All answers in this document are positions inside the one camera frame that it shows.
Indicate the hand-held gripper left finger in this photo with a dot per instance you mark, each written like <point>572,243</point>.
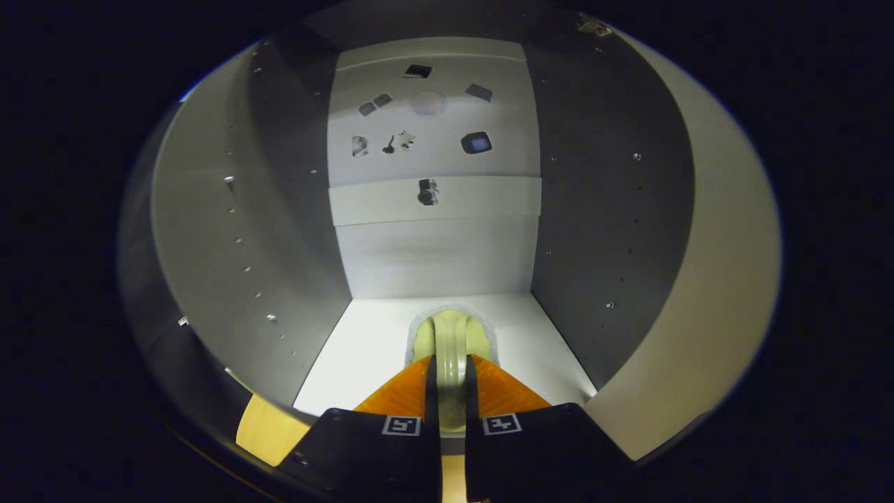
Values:
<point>431,419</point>

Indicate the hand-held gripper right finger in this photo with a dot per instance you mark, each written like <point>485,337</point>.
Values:
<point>473,419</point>

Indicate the cream mug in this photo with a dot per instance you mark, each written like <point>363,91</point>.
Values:
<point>452,349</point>

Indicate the white cabinet shelf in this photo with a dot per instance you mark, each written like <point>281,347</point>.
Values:
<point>363,349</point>

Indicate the grey cabinet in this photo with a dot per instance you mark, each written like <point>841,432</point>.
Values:
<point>601,209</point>

